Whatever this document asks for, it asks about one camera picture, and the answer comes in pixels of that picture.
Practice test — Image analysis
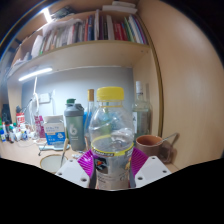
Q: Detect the white and blue carton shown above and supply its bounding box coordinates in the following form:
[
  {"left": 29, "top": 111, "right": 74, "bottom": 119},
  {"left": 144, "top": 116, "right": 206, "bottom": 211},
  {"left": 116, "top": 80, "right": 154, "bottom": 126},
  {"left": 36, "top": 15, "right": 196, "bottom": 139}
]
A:
[{"left": 43, "top": 114, "right": 67, "bottom": 146}]

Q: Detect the magenta pouch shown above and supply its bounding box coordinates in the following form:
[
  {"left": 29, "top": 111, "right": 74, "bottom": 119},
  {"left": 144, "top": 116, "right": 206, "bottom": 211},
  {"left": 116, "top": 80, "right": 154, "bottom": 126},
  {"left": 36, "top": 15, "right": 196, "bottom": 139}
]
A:
[{"left": 34, "top": 114, "right": 47, "bottom": 139}]

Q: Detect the wooden shelf unit with books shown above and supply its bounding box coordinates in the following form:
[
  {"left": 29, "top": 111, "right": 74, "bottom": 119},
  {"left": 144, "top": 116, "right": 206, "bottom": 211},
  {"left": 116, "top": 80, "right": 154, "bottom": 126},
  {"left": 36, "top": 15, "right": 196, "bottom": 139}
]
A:
[{"left": 6, "top": 0, "right": 164, "bottom": 138}]

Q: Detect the cream ceramic cup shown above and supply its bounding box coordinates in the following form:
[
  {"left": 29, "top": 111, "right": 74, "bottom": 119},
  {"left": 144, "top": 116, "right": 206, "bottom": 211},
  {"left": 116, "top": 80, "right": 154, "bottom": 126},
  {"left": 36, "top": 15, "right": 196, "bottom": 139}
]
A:
[{"left": 39, "top": 153, "right": 69, "bottom": 175}]

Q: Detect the grey shaker bottle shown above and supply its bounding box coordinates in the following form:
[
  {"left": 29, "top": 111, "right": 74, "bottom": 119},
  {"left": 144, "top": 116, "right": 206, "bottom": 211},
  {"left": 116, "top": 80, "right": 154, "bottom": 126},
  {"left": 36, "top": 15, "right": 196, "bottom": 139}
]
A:
[{"left": 63, "top": 102, "right": 87, "bottom": 152}]

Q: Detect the tall clear bottle yellow cap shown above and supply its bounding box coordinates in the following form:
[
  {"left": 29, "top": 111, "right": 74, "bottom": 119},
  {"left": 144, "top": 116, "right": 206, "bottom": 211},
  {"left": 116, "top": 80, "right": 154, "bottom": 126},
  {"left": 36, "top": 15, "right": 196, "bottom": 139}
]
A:
[{"left": 84, "top": 88, "right": 98, "bottom": 141}]

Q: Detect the white desk lamp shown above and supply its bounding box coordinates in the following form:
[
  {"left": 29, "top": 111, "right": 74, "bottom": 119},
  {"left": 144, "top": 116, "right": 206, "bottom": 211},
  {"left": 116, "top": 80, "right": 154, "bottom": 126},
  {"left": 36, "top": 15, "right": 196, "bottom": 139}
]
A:
[{"left": 18, "top": 67, "right": 54, "bottom": 111}]

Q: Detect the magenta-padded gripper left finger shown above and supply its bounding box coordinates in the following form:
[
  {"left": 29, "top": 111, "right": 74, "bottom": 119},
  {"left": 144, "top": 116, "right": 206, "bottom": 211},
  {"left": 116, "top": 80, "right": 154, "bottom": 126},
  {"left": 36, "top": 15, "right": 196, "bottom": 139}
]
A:
[{"left": 55, "top": 148, "right": 98, "bottom": 190}]

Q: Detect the red and white canister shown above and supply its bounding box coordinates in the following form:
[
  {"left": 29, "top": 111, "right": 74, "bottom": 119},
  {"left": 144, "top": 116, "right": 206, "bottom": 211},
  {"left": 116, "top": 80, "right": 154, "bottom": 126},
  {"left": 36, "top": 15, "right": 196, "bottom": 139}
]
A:
[{"left": 15, "top": 112, "right": 26, "bottom": 126}]

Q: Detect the light blue hairbrush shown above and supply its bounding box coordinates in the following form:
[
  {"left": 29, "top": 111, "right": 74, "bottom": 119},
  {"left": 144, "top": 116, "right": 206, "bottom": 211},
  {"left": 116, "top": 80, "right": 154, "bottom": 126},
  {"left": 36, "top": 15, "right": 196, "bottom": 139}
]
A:
[{"left": 38, "top": 142, "right": 71, "bottom": 152}]

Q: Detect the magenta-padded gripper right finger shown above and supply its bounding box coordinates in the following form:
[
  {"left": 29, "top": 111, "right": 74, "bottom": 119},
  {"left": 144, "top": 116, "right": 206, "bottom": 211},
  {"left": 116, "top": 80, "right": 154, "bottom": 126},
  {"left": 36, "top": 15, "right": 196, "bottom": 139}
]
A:
[{"left": 128, "top": 147, "right": 172, "bottom": 189}]

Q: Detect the clear drink bottle yellow cap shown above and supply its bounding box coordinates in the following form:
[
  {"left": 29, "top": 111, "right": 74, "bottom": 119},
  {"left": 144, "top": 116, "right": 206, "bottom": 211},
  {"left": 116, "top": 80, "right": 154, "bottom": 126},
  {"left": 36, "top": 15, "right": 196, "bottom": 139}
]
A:
[{"left": 88, "top": 86, "right": 135, "bottom": 191}]

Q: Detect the spoon in cream cup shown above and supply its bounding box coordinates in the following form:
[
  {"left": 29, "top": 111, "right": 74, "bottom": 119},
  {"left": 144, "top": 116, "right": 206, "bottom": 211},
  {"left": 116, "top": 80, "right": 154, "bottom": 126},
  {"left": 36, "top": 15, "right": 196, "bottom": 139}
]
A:
[{"left": 59, "top": 138, "right": 70, "bottom": 167}]

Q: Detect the brown mug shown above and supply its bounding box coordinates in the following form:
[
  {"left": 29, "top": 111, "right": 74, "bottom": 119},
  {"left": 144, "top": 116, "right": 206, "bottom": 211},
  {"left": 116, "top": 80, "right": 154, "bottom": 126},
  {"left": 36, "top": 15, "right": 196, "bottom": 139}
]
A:
[{"left": 135, "top": 134, "right": 174, "bottom": 164}]

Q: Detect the clear glass bottle white cap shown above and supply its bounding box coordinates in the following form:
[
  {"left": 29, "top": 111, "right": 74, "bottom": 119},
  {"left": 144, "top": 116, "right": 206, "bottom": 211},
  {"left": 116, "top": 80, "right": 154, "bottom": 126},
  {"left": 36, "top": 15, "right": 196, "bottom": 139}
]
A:
[{"left": 132, "top": 80, "right": 153, "bottom": 141}]

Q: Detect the ceiling light bar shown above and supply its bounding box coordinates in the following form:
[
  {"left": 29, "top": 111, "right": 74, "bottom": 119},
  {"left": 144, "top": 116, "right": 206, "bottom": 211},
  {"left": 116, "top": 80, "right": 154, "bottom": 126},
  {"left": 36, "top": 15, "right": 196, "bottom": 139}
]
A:
[{"left": 41, "top": 7, "right": 53, "bottom": 24}]

